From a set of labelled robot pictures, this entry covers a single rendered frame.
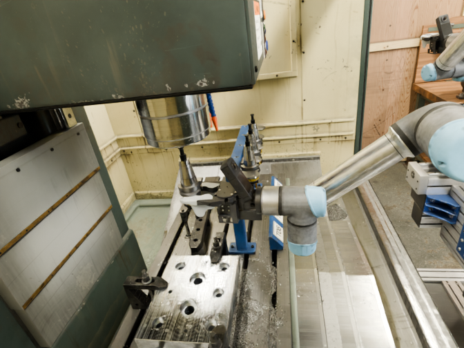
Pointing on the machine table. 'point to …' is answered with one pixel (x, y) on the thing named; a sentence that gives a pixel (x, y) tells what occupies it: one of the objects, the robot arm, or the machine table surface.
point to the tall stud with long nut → (185, 221)
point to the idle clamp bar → (199, 234)
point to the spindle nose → (174, 120)
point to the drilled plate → (181, 279)
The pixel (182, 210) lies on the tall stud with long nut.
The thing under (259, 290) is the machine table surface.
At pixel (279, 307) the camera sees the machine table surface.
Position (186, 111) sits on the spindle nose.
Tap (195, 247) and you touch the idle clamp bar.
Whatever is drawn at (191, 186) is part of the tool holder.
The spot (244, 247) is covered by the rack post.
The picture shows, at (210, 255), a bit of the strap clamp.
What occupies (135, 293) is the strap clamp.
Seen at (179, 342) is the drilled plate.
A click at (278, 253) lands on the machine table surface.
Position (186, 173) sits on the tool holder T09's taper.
